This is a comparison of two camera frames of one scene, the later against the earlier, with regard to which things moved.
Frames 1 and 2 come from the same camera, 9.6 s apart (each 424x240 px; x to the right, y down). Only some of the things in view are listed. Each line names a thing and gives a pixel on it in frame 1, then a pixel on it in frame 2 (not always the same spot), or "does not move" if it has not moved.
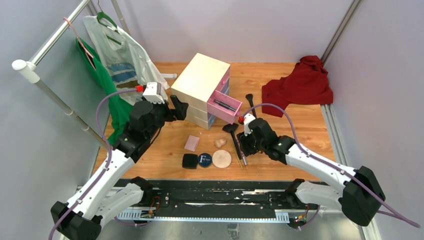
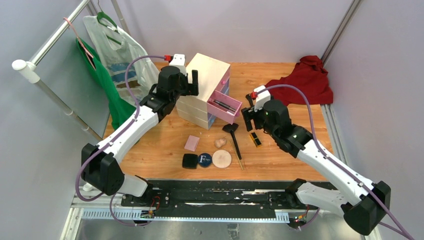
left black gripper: (180, 109) to (191, 89)
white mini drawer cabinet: (201, 80) does not move
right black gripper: (244, 141) to (248, 114)
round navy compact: (204, 159) does not move
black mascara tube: (225, 105) does not move
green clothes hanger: (102, 14) does not move
